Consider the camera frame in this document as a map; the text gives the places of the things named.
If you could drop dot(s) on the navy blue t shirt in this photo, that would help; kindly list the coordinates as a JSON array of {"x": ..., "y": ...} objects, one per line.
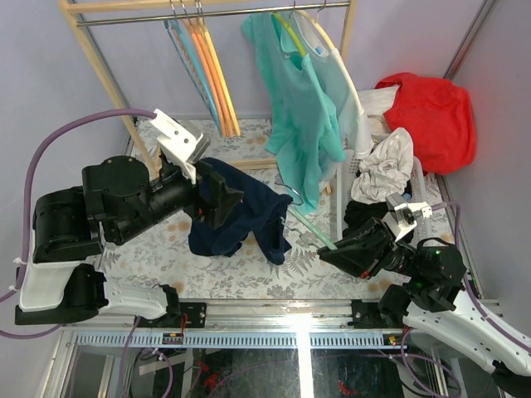
[{"x": 261, "y": 212}]

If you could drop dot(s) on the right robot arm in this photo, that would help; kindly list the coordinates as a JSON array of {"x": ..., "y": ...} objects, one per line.
[{"x": 435, "y": 300}]

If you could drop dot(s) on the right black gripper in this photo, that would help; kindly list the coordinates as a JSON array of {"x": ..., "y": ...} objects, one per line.
[{"x": 360, "y": 254}]

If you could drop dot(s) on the blue hanger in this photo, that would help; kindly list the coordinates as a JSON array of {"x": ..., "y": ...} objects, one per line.
[{"x": 193, "y": 67}]

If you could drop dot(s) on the wooden clothes rack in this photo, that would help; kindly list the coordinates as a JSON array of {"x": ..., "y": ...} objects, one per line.
[{"x": 130, "y": 51}]

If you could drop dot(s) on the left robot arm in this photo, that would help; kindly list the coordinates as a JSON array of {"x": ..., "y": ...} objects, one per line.
[{"x": 116, "y": 202}]

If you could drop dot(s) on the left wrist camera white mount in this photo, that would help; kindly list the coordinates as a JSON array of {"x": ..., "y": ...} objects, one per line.
[{"x": 182, "y": 144}]

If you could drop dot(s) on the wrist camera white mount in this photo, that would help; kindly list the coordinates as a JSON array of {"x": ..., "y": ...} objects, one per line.
[
  {"x": 182, "y": 144},
  {"x": 402, "y": 217}
]

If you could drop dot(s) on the teal t shirt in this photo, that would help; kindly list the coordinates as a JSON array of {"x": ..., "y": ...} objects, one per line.
[{"x": 305, "y": 134}]

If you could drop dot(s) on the white cloth pile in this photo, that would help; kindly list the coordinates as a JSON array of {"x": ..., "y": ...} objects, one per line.
[{"x": 388, "y": 167}]

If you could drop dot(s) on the white laundry basket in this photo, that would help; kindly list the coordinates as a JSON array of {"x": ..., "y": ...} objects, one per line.
[{"x": 345, "y": 175}]

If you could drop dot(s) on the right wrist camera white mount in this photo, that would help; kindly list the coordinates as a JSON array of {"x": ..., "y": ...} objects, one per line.
[{"x": 402, "y": 217}]

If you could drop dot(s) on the orange hanger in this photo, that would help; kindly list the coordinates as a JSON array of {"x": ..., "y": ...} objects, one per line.
[{"x": 198, "y": 39}]

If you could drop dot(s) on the red cloth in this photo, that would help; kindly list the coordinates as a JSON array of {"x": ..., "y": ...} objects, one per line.
[{"x": 438, "y": 115}]

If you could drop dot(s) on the black clothes in basket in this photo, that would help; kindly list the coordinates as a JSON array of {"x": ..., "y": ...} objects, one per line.
[{"x": 358, "y": 214}]

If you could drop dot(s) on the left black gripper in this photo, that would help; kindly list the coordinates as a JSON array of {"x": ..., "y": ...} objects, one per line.
[{"x": 212, "y": 206}]

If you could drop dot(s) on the floral table mat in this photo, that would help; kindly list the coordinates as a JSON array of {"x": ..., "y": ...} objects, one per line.
[{"x": 162, "y": 256}]

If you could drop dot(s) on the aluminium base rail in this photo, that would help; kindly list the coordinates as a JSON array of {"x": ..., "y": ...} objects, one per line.
[{"x": 242, "y": 323}]

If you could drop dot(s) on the yellow green hanger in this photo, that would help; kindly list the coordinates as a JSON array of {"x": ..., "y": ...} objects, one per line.
[{"x": 291, "y": 33}]

